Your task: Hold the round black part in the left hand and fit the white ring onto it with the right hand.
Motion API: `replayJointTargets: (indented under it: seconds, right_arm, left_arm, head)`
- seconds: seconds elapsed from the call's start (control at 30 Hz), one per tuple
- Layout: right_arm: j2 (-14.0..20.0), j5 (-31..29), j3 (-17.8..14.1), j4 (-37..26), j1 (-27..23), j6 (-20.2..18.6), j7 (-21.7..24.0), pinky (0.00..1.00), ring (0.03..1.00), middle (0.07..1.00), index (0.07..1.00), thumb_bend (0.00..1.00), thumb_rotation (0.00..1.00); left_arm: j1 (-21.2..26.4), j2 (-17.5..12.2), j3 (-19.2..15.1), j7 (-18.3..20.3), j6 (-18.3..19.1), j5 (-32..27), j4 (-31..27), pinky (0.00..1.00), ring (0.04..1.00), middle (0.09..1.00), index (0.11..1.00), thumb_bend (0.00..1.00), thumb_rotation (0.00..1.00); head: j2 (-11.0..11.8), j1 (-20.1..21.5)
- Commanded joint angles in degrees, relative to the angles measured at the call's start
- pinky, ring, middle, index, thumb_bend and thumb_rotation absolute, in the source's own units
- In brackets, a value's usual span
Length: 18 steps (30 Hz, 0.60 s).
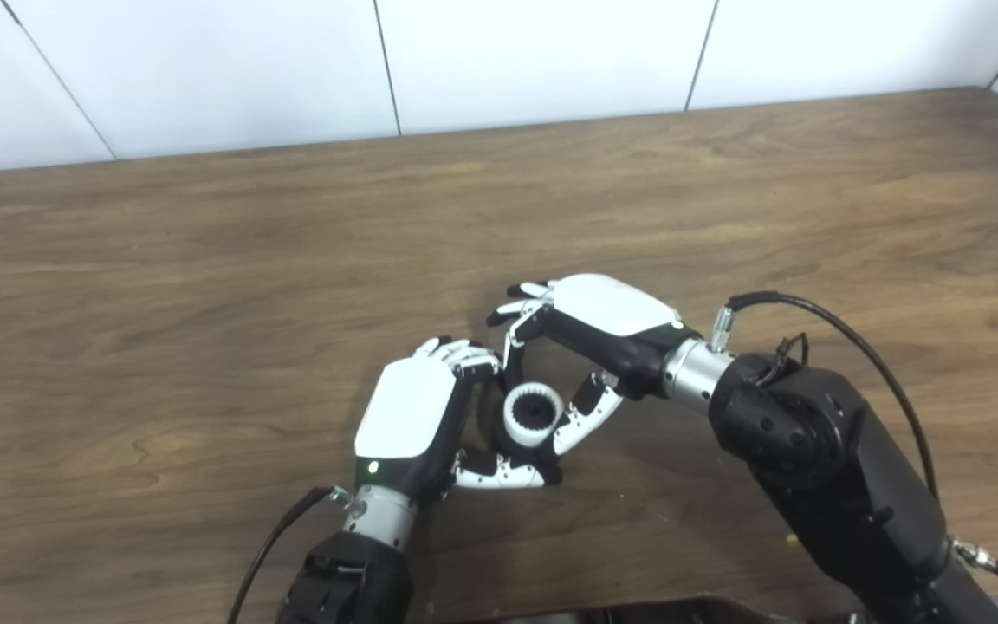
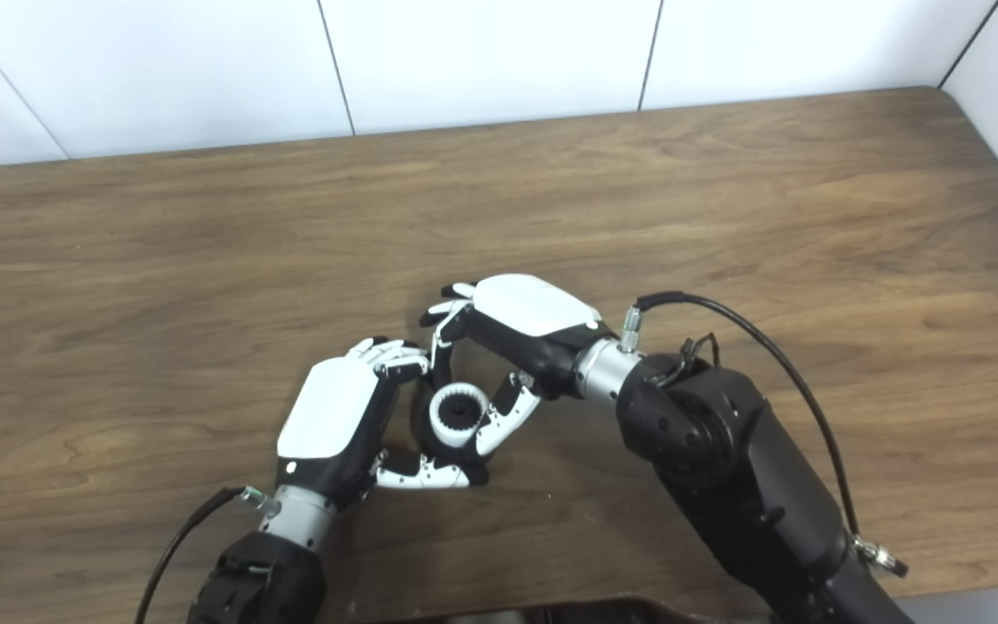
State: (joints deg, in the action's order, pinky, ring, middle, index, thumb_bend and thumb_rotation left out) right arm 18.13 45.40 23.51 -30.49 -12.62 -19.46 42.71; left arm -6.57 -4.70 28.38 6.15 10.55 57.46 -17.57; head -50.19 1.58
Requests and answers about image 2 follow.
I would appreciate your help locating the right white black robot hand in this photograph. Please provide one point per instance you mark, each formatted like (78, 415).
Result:
(534, 308)

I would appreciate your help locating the round black plastic part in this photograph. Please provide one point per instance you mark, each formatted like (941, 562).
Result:
(423, 433)

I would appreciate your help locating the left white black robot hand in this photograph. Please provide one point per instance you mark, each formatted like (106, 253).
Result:
(330, 407)

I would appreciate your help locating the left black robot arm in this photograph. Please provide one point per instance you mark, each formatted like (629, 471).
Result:
(261, 576)

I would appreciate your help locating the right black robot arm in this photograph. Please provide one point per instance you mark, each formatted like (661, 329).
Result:
(742, 468)

